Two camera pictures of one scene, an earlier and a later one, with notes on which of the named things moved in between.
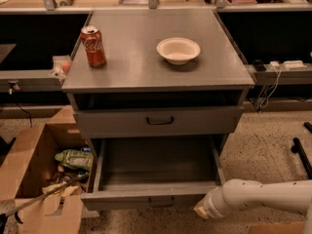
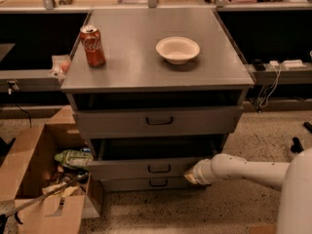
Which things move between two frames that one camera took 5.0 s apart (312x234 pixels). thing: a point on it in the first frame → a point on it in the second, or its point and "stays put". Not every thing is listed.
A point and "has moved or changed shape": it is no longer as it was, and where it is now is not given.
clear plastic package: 61,66 stays put
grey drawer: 152,173 has moved or changed shape
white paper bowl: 178,51 stays put
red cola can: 92,39 stays put
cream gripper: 210,203 → 200,172
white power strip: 293,64 stays put
